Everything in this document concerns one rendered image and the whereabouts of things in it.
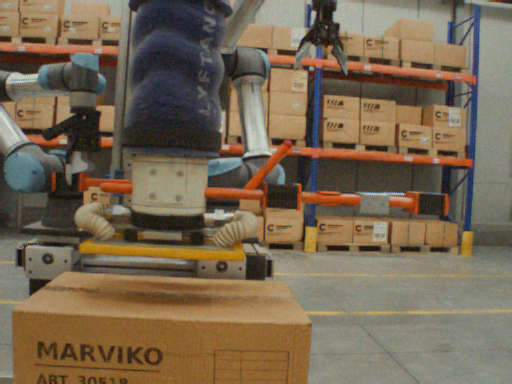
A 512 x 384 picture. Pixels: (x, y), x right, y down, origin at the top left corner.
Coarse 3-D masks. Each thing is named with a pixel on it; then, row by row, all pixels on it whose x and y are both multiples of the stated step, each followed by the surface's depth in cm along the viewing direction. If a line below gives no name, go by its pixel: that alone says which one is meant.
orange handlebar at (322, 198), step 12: (96, 180) 144; (108, 180) 145; (120, 180) 145; (108, 192) 118; (120, 192) 118; (132, 192) 118; (204, 192) 119; (216, 192) 119; (228, 192) 120; (240, 192) 120; (252, 192) 120; (324, 192) 121; (336, 192) 125; (324, 204) 121; (336, 204) 122; (348, 204) 122; (396, 204) 123; (408, 204) 123
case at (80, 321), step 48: (48, 288) 120; (96, 288) 124; (144, 288) 127; (192, 288) 131; (240, 288) 134; (288, 288) 137; (48, 336) 102; (96, 336) 102; (144, 336) 103; (192, 336) 104; (240, 336) 105; (288, 336) 106
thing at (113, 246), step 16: (96, 240) 109; (112, 240) 111; (128, 240) 111; (144, 240) 114; (192, 240) 112; (144, 256) 108; (160, 256) 108; (176, 256) 108; (192, 256) 108; (208, 256) 108; (224, 256) 109; (240, 256) 109
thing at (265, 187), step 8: (264, 184) 119; (272, 184) 127; (280, 184) 128; (296, 184) 123; (264, 192) 119; (272, 192) 118; (280, 192) 119; (288, 192) 119; (296, 192) 119; (264, 200) 119; (272, 200) 119; (280, 200) 119; (288, 200) 119; (296, 200) 120; (264, 208) 119; (272, 208) 119; (288, 208) 119; (296, 208) 119
